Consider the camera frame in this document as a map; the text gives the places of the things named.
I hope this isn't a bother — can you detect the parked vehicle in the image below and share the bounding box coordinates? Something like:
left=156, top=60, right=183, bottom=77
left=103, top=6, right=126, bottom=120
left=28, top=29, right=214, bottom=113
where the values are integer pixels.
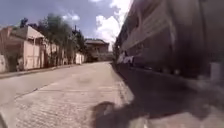
left=116, top=50, right=135, bottom=66

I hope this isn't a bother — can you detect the brown-roofed building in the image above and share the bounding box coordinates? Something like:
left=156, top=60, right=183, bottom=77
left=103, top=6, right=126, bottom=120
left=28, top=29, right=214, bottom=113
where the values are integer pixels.
left=83, top=38, right=114, bottom=63

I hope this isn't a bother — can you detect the grey concrete road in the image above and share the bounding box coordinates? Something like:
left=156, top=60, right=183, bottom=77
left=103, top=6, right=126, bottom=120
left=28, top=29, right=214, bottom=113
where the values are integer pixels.
left=0, top=61, right=224, bottom=128

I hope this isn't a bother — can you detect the long multi-storey building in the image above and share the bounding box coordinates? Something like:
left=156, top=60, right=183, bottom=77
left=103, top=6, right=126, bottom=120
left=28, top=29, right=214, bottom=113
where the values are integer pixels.
left=113, top=0, right=224, bottom=79

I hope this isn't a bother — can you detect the row of trees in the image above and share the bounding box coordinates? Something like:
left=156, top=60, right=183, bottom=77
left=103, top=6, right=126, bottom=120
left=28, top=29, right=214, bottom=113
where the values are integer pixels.
left=19, top=13, right=88, bottom=66

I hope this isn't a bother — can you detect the concrete kerb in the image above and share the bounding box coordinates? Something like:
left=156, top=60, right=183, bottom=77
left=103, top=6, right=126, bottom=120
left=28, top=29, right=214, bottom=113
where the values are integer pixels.
left=0, top=63, right=83, bottom=80

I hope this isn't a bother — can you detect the pale beige building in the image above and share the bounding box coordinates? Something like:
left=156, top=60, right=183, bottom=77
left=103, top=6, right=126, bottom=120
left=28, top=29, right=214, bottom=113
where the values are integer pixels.
left=0, top=25, right=86, bottom=74

